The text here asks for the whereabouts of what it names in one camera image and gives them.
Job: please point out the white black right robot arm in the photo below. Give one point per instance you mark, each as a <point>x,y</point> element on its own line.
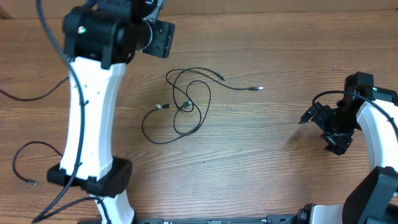
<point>372,110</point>

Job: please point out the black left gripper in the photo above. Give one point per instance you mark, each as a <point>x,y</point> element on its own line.
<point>162,38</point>

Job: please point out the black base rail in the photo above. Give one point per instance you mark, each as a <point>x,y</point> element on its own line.
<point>270,219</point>

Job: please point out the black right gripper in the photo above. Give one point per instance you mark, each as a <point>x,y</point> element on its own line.
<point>325,123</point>

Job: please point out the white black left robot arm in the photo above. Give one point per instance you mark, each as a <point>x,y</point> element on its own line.
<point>101,38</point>

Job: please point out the brown cardboard wall panel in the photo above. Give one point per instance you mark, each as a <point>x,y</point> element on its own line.
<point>25,9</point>

